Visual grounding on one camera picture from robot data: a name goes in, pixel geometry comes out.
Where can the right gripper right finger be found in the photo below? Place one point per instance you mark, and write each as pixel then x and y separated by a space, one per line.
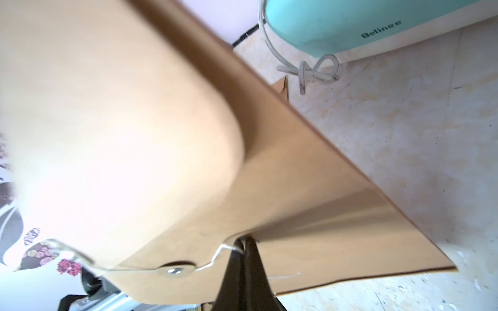
pixel 258 295

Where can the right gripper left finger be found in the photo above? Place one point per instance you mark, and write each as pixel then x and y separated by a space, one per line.
pixel 231 294

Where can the brown file bag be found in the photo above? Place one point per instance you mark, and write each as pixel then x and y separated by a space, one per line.
pixel 141 143

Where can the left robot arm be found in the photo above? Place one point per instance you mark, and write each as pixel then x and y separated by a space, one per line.
pixel 102 295

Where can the mint green toaster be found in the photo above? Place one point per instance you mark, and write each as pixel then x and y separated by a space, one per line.
pixel 357 29

